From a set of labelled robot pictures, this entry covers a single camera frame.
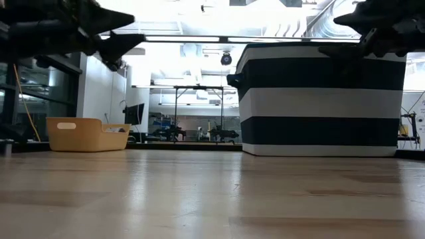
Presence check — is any background equipment stand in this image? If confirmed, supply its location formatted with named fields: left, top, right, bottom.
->
left=400, top=111, right=421, bottom=150

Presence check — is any black tall frame stand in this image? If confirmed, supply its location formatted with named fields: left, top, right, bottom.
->
left=174, top=85, right=224, bottom=133

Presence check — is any orange plastic basket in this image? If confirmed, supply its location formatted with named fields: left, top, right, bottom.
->
left=45, top=117, right=131, bottom=153

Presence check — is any black table frame rail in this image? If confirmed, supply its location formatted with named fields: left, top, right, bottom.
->
left=126, top=141, right=244, bottom=152

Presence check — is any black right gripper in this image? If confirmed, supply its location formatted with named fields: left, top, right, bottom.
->
left=317, top=0, right=425, bottom=60

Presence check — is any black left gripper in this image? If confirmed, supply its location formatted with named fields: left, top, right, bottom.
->
left=0, top=0, right=147, bottom=64

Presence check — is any black background monitor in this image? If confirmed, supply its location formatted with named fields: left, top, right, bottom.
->
left=124, top=103, right=145, bottom=126

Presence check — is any black overhead frame bar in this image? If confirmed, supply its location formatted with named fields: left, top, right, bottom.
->
left=99, top=35, right=363, bottom=44

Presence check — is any navy white striped fabric bin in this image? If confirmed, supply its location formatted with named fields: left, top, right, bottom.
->
left=226, top=42, right=408, bottom=157

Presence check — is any yellow hanging cable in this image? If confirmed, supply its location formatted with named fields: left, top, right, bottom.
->
left=13, top=64, right=43, bottom=143

